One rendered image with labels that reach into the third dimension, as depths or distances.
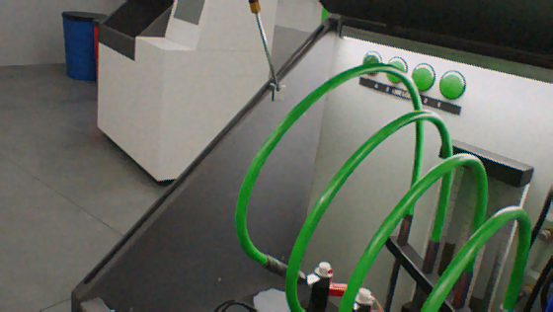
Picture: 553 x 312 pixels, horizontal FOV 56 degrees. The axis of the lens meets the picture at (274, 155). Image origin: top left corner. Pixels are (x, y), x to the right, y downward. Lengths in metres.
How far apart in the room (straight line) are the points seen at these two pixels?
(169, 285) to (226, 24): 2.78
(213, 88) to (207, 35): 0.38
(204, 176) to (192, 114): 2.70
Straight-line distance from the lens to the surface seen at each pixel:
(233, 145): 1.01
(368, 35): 1.03
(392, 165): 1.04
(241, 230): 0.65
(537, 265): 0.94
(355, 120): 1.09
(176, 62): 3.54
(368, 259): 0.57
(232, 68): 3.76
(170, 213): 0.99
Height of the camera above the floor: 1.52
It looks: 19 degrees down
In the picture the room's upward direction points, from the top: 8 degrees clockwise
